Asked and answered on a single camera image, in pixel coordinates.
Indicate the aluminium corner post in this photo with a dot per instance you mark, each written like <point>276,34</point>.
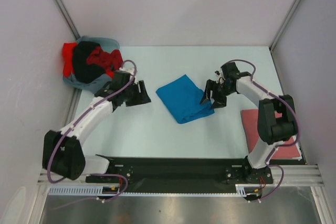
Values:
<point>67,18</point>
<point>288,17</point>

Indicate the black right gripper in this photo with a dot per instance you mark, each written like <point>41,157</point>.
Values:
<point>220,102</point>

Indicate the dark red t-shirt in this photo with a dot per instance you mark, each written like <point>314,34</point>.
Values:
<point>109,62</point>

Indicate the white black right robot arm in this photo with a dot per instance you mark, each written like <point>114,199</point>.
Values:
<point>277,122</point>

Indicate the aluminium corner post right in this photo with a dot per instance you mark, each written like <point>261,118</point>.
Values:
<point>288,17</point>

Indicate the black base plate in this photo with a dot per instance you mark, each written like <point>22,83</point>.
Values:
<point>183,175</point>

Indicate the black t-shirt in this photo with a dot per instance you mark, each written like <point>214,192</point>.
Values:
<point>84,72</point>

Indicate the aluminium corner post left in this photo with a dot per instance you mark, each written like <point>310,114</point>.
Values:
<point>67,18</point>

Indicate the white slotted cable duct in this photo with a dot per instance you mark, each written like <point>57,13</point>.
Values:
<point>105,191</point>

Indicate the grey t-shirt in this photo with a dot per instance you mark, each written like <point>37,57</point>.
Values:
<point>95,85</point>

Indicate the bright red t-shirt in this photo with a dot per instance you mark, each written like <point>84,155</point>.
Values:
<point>67,54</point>

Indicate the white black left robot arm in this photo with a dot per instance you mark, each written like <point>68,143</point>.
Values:
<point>62,152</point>

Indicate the aluminium front rail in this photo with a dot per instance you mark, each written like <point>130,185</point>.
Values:
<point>294,175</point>

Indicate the grey plastic basket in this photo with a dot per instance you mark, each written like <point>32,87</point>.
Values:
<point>107,45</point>

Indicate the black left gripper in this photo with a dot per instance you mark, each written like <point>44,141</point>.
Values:
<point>142,97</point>

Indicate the blue t-shirt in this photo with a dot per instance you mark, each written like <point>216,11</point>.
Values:
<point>182,99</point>

